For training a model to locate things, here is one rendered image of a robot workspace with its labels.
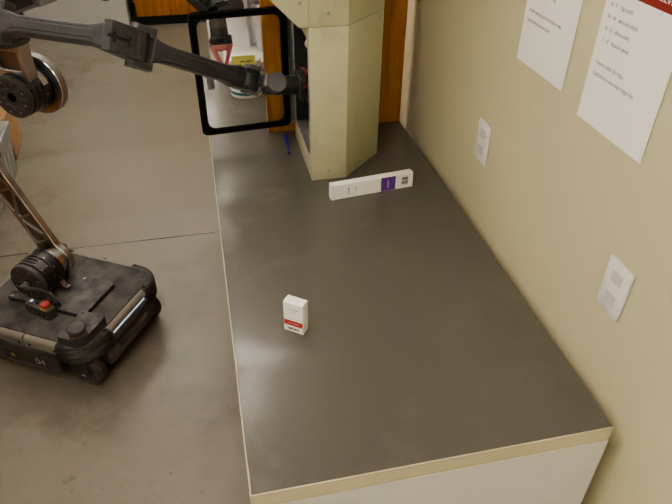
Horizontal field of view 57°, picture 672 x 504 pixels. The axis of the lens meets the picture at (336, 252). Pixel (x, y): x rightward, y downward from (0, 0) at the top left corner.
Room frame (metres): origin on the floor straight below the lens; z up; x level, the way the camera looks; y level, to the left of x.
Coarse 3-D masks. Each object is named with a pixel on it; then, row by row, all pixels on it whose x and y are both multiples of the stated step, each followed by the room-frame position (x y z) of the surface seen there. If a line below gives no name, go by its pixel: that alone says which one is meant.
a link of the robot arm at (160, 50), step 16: (160, 48) 1.59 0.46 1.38; (176, 48) 1.63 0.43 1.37; (128, 64) 1.53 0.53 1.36; (144, 64) 1.55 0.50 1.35; (176, 64) 1.62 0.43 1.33; (192, 64) 1.65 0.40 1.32; (208, 64) 1.69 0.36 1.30; (224, 64) 1.73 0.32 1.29; (224, 80) 1.72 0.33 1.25; (240, 80) 1.75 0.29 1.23; (256, 80) 1.80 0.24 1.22
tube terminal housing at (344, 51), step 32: (320, 0) 1.68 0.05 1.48; (352, 0) 1.71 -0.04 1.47; (384, 0) 1.86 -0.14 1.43; (320, 32) 1.68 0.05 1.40; (352, 32) 1.71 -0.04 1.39; (320, 64) 1.68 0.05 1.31; (352, 64) 1.72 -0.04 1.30; (320, 96) 1.68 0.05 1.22; (352, 96) 1.72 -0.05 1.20; (320, 128) 1.68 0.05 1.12; (352, 128) 1.73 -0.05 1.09; (320, 160) 1.68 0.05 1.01; (352, 160) 1.73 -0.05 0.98
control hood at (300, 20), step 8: (272, 0) 1.65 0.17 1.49; (280, 0) 1.66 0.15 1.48; (288, 0) 1.66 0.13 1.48; (296, 0) 1.67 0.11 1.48; (304, 0) 1.67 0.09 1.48; (280, 8) 1.66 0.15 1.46; (288, 8) 1.66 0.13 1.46; (296, 8) 1.67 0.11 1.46; (304, 8) 1.67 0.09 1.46; (288, 16) 1.66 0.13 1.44; (296, 16) 1.67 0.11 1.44; (304, 16) 1.67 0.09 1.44; (296, 24) 1.67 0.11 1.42; (304, 24) 1.67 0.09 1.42
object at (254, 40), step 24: (216, 24) 1.90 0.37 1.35; (240, 24) 1.93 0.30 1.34; (264, 24) 1.95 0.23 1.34; (216, 48) 1.90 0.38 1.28; (240, 48) 1.92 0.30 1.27; (264, 48) 1.95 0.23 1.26; (264, 72) 1.95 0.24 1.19; (216, 96) 1.90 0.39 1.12; (240, 96) 1.92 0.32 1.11; (264, 96) 1.94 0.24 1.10; (216, 120) 1.89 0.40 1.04; (240, 120) 1.92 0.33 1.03; (264, 120) 1.94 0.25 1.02
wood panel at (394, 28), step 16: (400, 0) 2.12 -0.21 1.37; (384, 16) 2.10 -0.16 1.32; (400, 16) 2.12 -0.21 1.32; (384, 32) 2.11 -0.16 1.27; (400, 32) 2.12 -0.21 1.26; (384, 48) 2.11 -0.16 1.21; (400, 48) 2.12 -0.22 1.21; (384, 64) 2.11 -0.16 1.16; (400, 64) 2.12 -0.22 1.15; (384, 80) 2.11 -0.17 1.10; (400, 80) 2.12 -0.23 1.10; (384, 96) 2.11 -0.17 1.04; (400, 96) 2.12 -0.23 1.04; (384, 112) 2.11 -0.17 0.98; (272, 128) 2.02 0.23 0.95; (288, 128) 2.03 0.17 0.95
